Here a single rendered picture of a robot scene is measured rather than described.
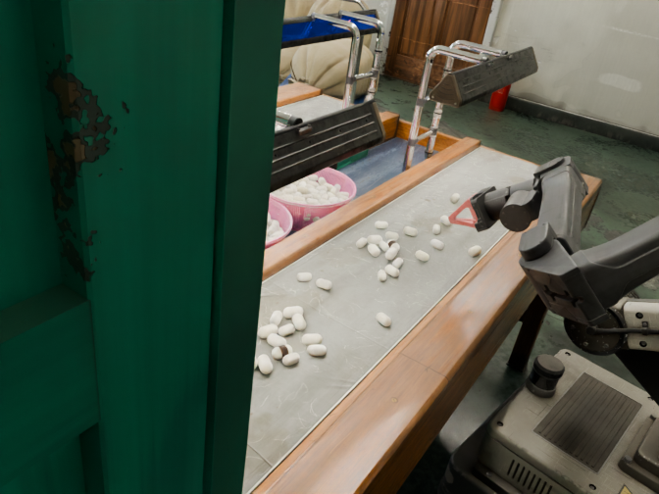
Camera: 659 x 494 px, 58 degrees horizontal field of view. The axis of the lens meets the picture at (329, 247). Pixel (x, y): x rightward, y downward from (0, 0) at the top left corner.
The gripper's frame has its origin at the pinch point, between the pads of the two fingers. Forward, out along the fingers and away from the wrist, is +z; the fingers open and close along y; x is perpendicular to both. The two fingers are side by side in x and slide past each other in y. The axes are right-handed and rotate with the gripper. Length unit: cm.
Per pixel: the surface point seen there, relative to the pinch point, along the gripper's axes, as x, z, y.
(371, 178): -12, 47, -45
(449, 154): -9, 28, -64
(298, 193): -17.7, 42.4, -5.9
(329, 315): 4.9, 14.8, 31.0
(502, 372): 74, 47, -73
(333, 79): -74, 170, -226
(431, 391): 18.7, -6.4, 38.6
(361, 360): 12.1, 5.8, 37.6
